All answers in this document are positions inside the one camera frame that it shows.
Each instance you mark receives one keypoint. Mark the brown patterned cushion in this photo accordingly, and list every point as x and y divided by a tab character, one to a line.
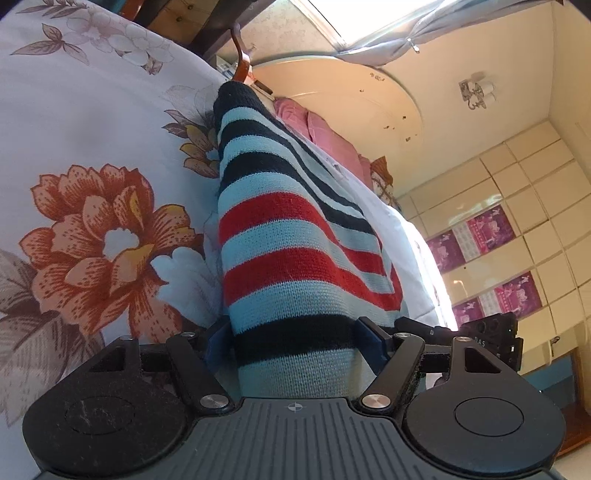
384	182

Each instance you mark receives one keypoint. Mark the wall lamp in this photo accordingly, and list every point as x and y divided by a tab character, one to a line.
475	90

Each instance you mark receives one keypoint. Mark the pink checked pillow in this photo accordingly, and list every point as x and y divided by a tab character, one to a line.
341	147
291	115

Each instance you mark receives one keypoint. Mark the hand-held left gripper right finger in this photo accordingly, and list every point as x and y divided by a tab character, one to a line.
371	344

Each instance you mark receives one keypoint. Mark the striped knit sweater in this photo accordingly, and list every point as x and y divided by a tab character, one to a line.
277	230

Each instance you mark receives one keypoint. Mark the floral bed quilt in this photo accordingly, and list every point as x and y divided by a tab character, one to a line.
92	115

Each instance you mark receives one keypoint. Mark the grey curtain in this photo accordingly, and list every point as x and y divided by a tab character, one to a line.
415	37

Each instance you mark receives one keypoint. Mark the cream panelled wardrobe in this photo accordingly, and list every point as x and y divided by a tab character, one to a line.
531	184

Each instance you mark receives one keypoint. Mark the window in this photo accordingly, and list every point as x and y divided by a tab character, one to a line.
369	18

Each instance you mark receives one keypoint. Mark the cream bed headboard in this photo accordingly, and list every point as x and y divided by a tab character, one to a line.
351	87

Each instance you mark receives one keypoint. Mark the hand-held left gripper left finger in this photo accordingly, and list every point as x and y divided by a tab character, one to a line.
217	344

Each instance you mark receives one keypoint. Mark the purple wall poster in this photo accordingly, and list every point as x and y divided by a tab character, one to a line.
480	233
508	295

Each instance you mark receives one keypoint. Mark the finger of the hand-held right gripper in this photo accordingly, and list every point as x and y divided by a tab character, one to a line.
415	325

